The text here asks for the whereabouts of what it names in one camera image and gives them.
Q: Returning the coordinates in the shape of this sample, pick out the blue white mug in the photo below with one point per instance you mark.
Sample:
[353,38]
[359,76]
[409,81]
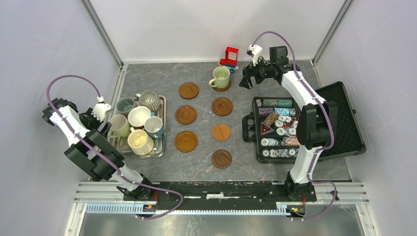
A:
[154,127]

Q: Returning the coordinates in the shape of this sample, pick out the grey ribbed mug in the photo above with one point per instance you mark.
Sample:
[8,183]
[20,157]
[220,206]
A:
[149,99]

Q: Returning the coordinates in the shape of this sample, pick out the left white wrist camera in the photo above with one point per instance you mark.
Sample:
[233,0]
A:
[101,109]

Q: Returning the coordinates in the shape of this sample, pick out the black poker chip case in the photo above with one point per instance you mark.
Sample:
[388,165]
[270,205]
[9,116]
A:
[277,124]

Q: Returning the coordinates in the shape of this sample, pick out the grey-green mug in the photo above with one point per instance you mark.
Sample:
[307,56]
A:
[125,105]

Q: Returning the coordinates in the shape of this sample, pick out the dark wooden coaster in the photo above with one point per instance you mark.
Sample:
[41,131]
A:
[221,159]

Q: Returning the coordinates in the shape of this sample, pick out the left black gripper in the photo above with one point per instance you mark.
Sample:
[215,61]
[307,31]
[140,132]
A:
[105,130]

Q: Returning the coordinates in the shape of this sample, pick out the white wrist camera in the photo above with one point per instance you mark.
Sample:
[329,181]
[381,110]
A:
[101,109]
[255,51]

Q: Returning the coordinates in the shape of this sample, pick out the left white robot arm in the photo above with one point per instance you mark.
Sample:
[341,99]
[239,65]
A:
[89,148]

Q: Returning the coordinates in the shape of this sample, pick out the light green mug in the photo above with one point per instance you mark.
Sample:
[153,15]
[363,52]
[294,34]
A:
[120,125]

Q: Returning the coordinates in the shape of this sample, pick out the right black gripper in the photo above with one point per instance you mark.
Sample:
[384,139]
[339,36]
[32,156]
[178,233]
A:
[248,71]

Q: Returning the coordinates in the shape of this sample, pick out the white bowl mug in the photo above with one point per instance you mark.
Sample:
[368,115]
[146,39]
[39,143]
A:
[138,116]

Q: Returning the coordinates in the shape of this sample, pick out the red toy truck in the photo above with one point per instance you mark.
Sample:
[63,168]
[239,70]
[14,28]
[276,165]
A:
[230,60]

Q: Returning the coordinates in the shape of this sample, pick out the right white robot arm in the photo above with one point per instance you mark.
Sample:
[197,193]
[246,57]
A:
[317,120]

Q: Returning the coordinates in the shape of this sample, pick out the light wooden coaster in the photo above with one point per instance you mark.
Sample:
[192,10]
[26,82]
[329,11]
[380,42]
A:
[221,132]

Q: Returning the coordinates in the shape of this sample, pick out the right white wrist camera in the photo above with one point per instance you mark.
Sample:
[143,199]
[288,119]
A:
[255,51]

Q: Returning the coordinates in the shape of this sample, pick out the cream ribbed mug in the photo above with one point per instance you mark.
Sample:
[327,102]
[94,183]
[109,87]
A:
[140,142]

